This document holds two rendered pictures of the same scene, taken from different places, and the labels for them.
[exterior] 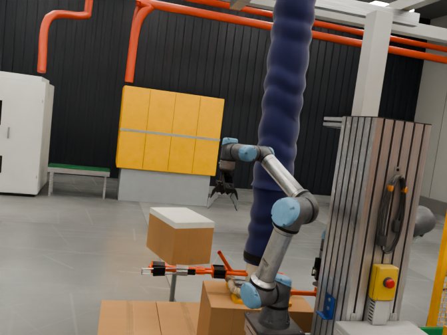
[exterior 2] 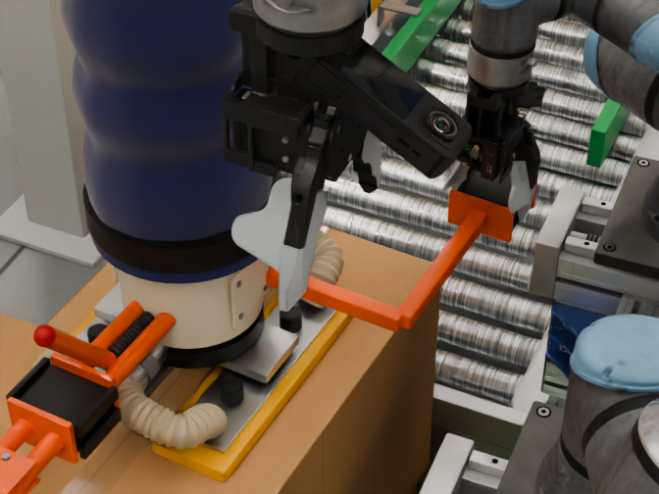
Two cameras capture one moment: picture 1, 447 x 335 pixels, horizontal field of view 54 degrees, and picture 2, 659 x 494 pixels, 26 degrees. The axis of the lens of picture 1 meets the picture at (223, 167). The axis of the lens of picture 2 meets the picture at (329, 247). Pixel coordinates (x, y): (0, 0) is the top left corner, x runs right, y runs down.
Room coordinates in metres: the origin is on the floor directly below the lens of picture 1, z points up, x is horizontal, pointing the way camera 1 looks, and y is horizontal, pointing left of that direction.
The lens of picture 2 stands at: (1.61, 0.61, 2.20)
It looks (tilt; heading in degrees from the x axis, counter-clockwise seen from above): 40 degrees down; 308
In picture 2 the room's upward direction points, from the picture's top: straight up
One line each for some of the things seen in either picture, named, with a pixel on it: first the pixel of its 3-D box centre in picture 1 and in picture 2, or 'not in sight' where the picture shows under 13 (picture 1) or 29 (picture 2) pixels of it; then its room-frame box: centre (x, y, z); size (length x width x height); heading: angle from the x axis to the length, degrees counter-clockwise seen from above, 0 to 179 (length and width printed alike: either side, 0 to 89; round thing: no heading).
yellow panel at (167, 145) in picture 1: (167, 147); not in sight; (10.04, 1.34, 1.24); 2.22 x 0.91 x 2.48; 106
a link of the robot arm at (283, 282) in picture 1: (277, 288); (631, 393); (1.98, -0.32, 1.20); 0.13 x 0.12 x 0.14; 132
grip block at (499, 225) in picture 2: not in sight; (492, 199); (2.33, -0.63, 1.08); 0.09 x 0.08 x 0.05; 10
